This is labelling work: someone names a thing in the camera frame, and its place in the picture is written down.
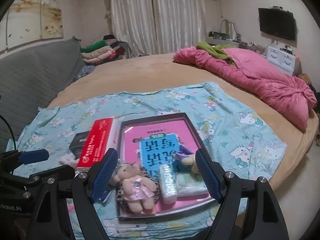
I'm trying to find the white drawer cabinet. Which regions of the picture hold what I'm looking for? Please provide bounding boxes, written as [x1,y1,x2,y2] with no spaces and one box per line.
[267,46,301,76]

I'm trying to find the black wall television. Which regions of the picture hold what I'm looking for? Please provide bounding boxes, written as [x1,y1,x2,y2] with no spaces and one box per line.
[258,8,297,41]

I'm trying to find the white curtains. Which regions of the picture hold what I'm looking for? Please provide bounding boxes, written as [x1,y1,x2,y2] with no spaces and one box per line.
[110,0,206,55]

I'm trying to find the stack of folded clothes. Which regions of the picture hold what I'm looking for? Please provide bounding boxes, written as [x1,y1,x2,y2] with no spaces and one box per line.
[80,35,132,66]

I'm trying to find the pink quilted duvet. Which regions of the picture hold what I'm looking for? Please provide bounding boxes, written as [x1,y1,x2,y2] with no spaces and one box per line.
[173,47,317,132]

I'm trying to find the white snack packet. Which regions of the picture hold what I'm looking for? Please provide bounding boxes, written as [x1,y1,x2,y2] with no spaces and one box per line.
[98,188,112,205]

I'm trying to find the red tissue pack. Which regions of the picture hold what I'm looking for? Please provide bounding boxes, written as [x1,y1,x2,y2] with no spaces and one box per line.
[77,118,119,169]

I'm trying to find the dark framed pink tray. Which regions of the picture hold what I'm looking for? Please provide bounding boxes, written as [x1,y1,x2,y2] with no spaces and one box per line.
[117,113,214,220]

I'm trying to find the pink dress teddy bear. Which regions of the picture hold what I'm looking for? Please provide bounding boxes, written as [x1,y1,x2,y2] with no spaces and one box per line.
[111,161,157,214]

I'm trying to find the dark floral cushion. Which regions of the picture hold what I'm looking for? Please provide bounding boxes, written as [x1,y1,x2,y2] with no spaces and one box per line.
[73,65,95,82]

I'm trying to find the white pocket tissue pack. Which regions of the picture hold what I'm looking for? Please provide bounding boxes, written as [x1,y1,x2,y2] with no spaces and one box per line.
[158,164,178,204]

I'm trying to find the green blanket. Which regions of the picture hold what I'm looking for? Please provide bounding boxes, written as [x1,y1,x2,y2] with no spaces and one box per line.
[196,41,236,67]

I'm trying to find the purple dress teddy bear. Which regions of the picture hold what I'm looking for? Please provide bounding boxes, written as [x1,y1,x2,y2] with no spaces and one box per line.
[173,145,200,174]

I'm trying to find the grey quilted sofa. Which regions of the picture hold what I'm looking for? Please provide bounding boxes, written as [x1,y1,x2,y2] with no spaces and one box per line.
[1,37,85,151]

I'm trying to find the wall painting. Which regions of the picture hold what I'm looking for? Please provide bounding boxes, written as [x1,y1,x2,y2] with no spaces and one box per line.
[1,0,63,51]

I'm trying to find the Hello Kitty blue cloth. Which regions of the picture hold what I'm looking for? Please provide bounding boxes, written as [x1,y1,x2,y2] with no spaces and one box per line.
[14,82,287,239]

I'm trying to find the cluttered desk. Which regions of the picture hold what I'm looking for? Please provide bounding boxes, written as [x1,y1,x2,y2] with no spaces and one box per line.
[206,19,266,55]

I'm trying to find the black cable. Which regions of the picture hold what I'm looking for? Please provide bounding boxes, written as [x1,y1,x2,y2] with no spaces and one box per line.
[0,114,17,153]

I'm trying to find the dark small box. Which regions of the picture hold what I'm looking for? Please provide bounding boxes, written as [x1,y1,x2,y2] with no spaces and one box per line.
[69,131,89,159]

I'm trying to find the leopard print scrunchie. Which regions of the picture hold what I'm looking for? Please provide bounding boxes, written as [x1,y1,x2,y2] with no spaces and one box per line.
[115,164,161,210]

